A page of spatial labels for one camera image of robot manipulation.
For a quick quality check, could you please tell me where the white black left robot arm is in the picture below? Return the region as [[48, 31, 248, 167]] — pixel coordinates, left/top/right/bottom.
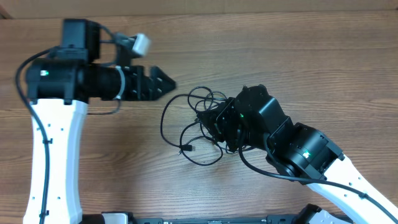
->
[[17, 19, 176, 223]]

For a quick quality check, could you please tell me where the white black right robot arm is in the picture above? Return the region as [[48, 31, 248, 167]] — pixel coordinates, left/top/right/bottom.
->
[[197, 85, 397, 223]]

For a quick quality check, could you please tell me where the black usb cable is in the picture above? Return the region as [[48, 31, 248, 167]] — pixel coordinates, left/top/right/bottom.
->
[[160, 93, 224, 167]]

